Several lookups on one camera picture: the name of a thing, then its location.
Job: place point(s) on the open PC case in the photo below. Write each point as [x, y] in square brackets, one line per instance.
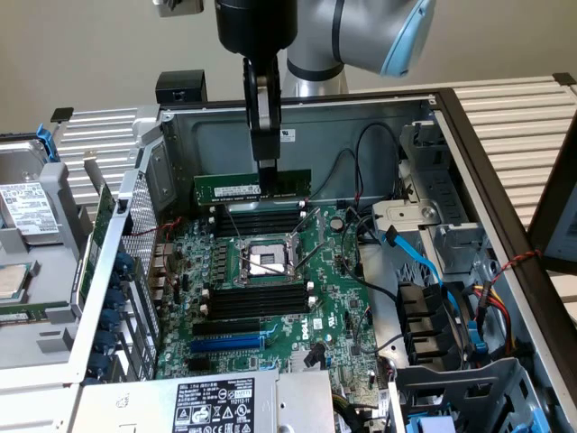
[216, 135]

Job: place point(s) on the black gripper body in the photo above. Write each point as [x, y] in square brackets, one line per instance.
[254, 27]

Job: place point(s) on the black box with port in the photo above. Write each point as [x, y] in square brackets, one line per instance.
[180, 85]

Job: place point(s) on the round coin battery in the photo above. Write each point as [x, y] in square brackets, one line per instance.
[336, 223]

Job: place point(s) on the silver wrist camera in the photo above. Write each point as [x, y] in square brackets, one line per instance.
[180, 8]

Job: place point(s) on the dark framed panel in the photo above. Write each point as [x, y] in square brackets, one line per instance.
[538, 216]

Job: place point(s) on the green motherboard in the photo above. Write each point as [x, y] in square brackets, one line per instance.
[333, 288]

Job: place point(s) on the black fan shroud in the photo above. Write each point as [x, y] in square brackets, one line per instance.
[424, 315]

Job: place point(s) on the grey parts rack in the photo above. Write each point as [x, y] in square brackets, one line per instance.
[54, 198]

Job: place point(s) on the silver hard disk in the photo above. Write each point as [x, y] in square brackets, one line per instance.
[27, 207]

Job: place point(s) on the blue slot latch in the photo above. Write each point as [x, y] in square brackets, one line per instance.
[121, 267]

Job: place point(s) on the blue expansion slot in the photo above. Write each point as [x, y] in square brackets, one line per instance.
[225, 346]

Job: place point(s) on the thin metal locking lever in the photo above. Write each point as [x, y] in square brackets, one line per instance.
[233, 222]

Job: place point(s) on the silver power supply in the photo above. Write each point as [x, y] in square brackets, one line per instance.
[135, 406]

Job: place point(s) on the long black expansion slot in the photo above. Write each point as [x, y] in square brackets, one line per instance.
[225, 328]

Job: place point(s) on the blue disk caddy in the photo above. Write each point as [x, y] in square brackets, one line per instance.
[47, 144]

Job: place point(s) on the metal socket cover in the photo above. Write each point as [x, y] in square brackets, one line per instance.
[319, 216]

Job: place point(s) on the green RAM stick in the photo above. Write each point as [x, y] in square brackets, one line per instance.
[22, 312]
[225, 189]

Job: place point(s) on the black RAM slot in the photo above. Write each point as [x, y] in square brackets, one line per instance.
[261, 298]
[270, 221]
[279, 208]
[261, 290]
[257, 315]
[270, 214]
[261, 306]

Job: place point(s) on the silver CPU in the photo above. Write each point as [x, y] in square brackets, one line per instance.
[13, 279]

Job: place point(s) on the black table end cap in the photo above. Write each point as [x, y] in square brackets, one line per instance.
[62, 114]
[564, 79]

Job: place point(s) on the grey disk cage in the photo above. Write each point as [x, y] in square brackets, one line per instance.
[473, 383]

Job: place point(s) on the silver disk bay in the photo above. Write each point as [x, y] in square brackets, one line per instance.
[405, 216]

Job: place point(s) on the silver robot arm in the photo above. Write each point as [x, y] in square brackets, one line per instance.
[315, 27]

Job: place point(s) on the CPU socket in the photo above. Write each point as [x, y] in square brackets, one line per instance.
[263, 252]

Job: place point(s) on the small silver heatsink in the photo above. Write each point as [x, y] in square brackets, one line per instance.
[302, 361]

